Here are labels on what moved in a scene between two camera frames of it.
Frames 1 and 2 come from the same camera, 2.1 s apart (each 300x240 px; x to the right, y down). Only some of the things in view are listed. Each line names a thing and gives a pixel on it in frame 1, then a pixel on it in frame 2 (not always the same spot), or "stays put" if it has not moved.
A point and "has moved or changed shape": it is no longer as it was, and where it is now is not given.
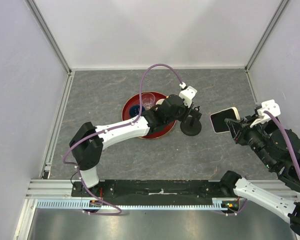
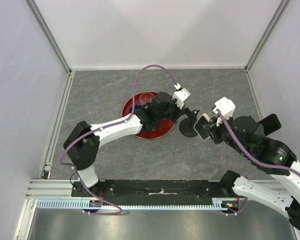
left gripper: [187, 110] → [179, 112]
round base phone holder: [192, 126] stays put
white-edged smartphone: [218, 119] has moved or changed shape
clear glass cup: [148, 99] stays put
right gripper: [237, 130] → [214, 129]
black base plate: [153, 190] stays put
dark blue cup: [134, 110] stays put
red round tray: [135, 100] stays put
